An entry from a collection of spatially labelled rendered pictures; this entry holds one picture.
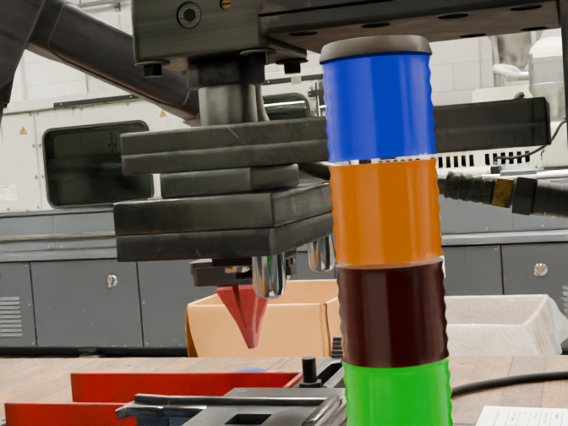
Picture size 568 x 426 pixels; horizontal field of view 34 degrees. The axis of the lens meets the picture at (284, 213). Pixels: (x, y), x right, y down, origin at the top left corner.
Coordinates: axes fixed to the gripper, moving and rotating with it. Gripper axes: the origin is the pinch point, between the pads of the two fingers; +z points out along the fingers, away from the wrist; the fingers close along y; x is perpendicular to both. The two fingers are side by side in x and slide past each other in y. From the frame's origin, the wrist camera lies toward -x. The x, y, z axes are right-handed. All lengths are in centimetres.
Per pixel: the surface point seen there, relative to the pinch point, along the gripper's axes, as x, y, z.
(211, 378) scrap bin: 10.9, 0.4, 1.3
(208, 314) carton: -181, 83, 29
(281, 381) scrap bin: 10.9, -6.6, 1.8
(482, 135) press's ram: 40, -30, -19
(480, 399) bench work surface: -2.5, -23.4, 7.5
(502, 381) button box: -7.6, -25.3, 7.1
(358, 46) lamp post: 63, -29, -23
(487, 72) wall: -611, 26, -65
